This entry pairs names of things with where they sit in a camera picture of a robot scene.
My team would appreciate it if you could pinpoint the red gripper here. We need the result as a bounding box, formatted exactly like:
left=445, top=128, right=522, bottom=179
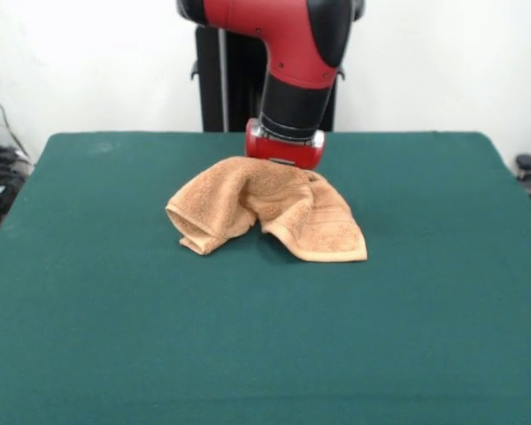
left=245, top=118, right=327, bottom=171

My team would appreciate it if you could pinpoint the tan terry towel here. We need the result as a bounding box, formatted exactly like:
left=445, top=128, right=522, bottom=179
left=165, top=155, right=368, bottom=262

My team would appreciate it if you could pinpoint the dark green table cloth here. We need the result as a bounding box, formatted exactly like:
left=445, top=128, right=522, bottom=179
left=0, top=131, right=531, bottom=425

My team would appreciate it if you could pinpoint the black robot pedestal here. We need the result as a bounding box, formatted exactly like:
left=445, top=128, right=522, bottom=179
left=189, top=24, right=347, bottom=133

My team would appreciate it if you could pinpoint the black cable bundle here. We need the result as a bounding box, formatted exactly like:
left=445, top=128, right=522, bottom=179
left=0, top=144, right=35, bottom=196

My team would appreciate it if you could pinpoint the grey cable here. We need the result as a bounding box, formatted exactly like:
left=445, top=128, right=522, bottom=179
left=0, top=81, right=30, bottom=158

